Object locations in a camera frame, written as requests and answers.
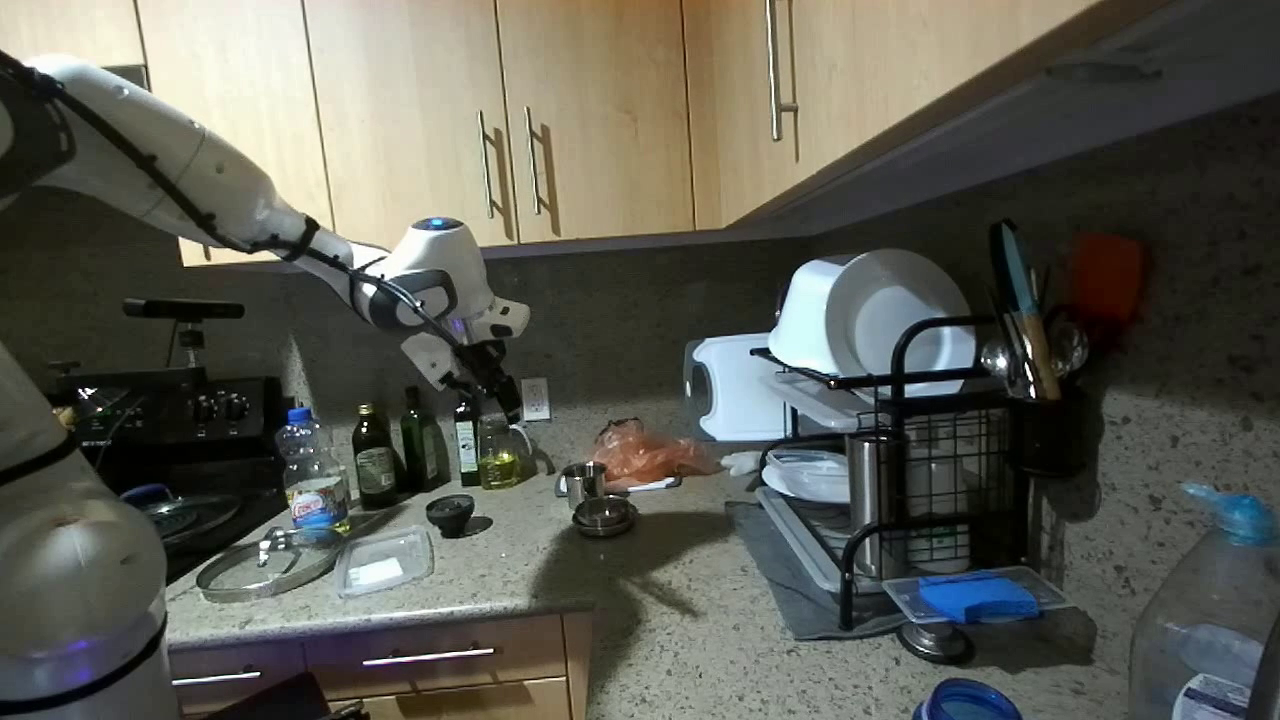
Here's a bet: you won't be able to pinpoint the dark green bottle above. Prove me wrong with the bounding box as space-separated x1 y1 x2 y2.
396 382 454 495

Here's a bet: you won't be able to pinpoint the glass jar with oil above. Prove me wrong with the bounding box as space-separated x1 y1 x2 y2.
478 413 541 492

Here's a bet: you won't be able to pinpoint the dark bottle with label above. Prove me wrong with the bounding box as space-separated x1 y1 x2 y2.
448 394 484 489

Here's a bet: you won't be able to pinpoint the black round stopper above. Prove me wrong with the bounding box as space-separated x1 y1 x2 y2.
892 615 975 667

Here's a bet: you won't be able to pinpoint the clear plastic food container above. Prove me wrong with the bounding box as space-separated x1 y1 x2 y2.
334 529 442 599

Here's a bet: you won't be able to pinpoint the small tin bowl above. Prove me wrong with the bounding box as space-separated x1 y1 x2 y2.
574 492 639 529

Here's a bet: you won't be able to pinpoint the metal cabinet handle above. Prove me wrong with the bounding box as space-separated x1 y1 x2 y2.
478 108 517 240
525 108 563 240
759 0 803 163

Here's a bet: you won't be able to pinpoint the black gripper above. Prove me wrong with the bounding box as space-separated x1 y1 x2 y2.
454 335 530 421

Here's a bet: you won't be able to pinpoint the white plastic container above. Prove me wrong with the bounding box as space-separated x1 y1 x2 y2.
680 332 797 447

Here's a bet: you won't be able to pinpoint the black kitchen stove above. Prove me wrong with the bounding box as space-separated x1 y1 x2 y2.
43 372 291 582

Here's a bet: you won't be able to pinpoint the gray drying mat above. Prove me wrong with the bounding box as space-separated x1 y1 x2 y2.
729 495 912 645

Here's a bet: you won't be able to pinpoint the metal ladle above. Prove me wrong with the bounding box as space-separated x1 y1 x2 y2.
1043 310 1095 382

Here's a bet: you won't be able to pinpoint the clear bottle with blue cap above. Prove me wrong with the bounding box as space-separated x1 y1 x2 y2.
273 398 356 546

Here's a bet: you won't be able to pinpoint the container with blue lid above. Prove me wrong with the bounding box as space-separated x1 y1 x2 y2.
879 562 1077 630

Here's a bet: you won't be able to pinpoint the utensils in rack holder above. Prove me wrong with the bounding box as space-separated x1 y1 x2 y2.
990 215 1058 405

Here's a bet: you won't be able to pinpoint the metal tumbler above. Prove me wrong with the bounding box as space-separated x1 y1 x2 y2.
844 430 896 575

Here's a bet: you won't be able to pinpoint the large clear water jug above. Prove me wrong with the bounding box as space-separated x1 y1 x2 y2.
1126 480 1280 720

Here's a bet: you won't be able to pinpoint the red spatula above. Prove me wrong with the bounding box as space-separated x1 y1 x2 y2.
1064 232 1153 332

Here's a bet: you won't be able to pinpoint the metal drawer handle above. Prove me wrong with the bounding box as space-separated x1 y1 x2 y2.
356 645 500 670
168 662 269 691

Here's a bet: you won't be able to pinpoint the white plate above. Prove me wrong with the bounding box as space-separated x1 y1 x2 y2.
759 439 857 506

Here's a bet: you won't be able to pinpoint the glass pot lid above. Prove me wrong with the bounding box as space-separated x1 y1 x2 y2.
198 523 343 608

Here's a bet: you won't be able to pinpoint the blue round lid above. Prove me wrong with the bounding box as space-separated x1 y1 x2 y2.
912 675 1030 720

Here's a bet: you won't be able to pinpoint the wooden base cabinet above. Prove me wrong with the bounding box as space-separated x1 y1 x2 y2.
164 608 598 720

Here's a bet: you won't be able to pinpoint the large white bowl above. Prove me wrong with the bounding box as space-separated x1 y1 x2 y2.
821 242 979 382

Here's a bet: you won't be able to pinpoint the glass pan lid blue knob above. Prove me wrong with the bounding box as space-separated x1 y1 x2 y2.
120 480 250 546

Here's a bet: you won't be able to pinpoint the white wall outlet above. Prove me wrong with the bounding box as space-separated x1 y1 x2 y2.
517 374 555 424

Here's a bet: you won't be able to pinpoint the small black bowl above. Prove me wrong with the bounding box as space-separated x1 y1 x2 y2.
425 492 480 538

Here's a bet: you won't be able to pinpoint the light wooden cabinet door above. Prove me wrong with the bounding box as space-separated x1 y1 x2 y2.
491 0 698 242
686 0 1100 232
138 0 334 267
305 0 517 251
0 0 150 73

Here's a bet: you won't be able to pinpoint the black utensil holder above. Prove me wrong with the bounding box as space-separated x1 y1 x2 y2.
1004 382 1100 482

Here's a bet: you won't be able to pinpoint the shiny tin cup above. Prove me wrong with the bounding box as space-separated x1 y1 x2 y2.
552 458 609 506

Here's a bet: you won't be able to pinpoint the black wire dish rack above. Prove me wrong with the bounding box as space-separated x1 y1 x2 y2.
747 310 1071 635

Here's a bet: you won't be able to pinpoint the black camera on stand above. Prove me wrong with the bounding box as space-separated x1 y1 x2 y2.
120 292 254 378

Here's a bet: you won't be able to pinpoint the dark glass bottle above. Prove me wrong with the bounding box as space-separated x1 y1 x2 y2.
350 398 403 513

